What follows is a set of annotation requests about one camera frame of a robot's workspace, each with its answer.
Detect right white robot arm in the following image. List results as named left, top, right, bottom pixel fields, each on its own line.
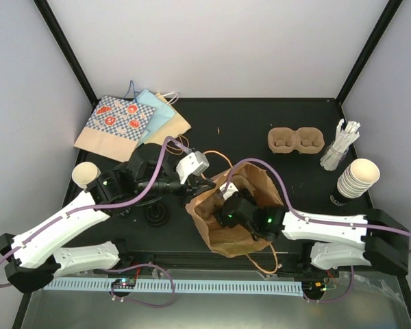
left=214, top=189, right=409, bottom=276

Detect light blue cable duct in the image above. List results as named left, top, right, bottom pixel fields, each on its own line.
left=44, top=277, right=303, bottom=297

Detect left paper cup stack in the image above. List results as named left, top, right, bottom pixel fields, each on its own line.
left=71, top=162, right=101, bottom=189

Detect light blue paper bag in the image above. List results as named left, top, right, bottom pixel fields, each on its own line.
left=124, top=80, right=175, bottom=145

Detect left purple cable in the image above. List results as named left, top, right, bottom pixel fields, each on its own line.
left=0, top=136, right=192, bottom=289

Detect black lid stack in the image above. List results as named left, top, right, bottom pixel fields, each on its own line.
left=145, top=202, right=170, bottom=228

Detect small circuit board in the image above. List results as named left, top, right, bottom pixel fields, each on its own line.
left=110, top=278, right=136, bottom=289

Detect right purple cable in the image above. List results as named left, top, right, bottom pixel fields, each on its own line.
left=222, top=158, right=411, bottom=254

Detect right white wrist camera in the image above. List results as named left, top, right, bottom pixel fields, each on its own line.
left=217, top=182, right=238, bottom=201

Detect tan paper bag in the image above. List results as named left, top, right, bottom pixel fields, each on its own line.
left=143, top=93, right=191, bottom=147

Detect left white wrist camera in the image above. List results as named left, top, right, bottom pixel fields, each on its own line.
left=175, top=151, right=210, bottom=184

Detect black frame post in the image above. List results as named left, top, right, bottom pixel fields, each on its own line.
left=336, top=0, right=403, bottom=105
left=34, top=0, right=99, bottom=107

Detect right black frame post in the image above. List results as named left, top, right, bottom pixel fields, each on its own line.
left=336, top=0, right=403, bottom=105

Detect paper cup stack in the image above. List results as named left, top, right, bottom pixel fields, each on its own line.
left=71, top=162, right=101, bottom=189
left=329, top=158, right=381, bottom=206

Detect left black frame post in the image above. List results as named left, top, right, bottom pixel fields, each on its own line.
left=34, top=0, right=99, bottom=107

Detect white straws in holder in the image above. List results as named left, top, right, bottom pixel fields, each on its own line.
left=320, top=119, right=360, bottom=171

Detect front purple cable loop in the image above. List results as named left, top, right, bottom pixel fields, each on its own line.
left=109, top=263, right=176, bottom=308

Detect blue checkered paper bag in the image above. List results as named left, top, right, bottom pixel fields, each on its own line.
left=74, top=95, right=156, bottom=162

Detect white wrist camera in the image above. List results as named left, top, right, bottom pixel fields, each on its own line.
left=175, top=151, right=210, bottom=184
left=217, top=182, right=238, bottom=201

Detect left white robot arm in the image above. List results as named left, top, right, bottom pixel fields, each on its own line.
left=0, top=143, right=215, bottom=293

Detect pulp cup carrier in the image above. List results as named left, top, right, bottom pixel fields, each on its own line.
left=267, top=127, right=325, bottom=154
left=195, top=171, right=254, bottom=221

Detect right paper cup stack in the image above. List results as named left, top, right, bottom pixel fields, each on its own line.
left=329, top=158, right=381, bottom=206

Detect brown paper bag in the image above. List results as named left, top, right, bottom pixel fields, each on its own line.
left=186, top=162, right=287, bottom=275

